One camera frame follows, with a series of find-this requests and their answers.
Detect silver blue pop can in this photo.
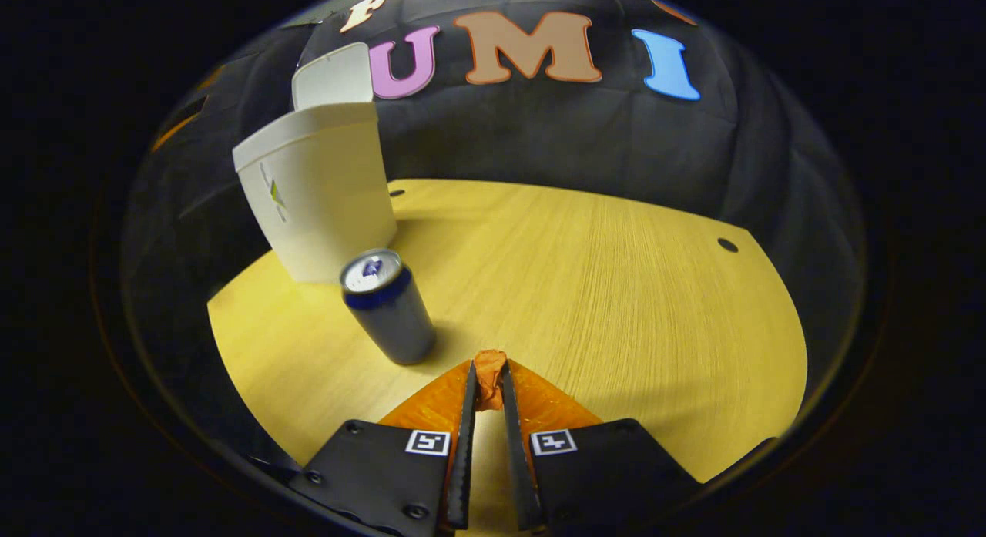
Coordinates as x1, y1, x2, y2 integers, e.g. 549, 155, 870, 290
340, 248, 437, 366

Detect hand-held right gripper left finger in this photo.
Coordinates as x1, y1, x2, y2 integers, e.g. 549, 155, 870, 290
289, 359, 478, 537

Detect white desktop garbage bin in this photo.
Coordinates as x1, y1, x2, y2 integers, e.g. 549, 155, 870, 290
232, 42, 398, 284

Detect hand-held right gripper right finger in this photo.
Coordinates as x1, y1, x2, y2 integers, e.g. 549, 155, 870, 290
499, 359, 703, 534

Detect orange paper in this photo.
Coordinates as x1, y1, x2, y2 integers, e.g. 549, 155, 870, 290
472, 349, 509, 411

